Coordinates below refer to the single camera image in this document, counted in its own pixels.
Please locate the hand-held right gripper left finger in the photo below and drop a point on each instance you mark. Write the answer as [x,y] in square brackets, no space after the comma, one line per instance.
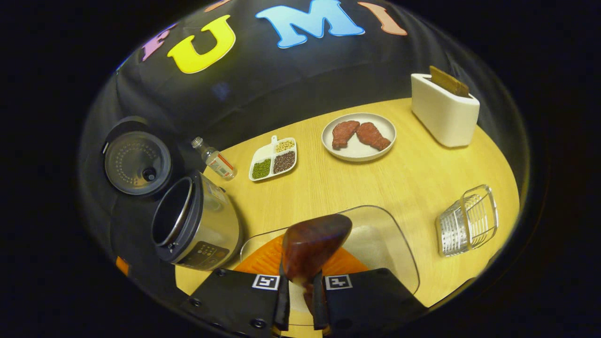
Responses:
[282,305]

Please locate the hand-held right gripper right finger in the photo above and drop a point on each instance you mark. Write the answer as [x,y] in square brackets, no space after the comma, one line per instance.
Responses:
[320,305]

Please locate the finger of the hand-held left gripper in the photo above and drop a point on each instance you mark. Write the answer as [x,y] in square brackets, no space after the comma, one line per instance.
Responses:
[122,266]

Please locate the dark wooden spoon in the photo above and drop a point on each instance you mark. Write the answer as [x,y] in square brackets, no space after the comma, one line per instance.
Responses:
[314,244]

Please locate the black silver rice cooker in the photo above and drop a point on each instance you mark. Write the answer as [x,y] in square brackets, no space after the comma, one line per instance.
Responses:
[211,225]

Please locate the green bean pile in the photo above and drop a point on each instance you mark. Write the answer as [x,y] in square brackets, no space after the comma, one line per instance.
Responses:
[261,169]

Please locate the small glass bottle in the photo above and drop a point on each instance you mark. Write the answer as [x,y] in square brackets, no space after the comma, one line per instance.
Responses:
[218,162]

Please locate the dark red bean pile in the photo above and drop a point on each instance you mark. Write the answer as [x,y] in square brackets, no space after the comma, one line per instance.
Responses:
[284,162]

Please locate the divided white dish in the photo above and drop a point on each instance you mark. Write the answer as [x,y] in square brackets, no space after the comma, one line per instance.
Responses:
[263,152]

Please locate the round white plate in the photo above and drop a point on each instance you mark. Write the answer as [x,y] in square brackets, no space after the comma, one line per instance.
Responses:
[357,152]

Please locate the yellow bean pile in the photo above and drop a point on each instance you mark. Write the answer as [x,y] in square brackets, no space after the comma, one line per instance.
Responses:
[284,146]

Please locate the red meat piece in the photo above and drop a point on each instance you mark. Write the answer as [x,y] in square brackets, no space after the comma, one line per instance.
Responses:
[343,133]
[372,136]

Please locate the white toaster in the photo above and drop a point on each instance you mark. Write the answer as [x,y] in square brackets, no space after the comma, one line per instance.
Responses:
[443,117]

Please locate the brown toast slice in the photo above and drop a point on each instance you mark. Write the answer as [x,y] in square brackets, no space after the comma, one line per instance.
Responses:
[464,90]
[443,80]

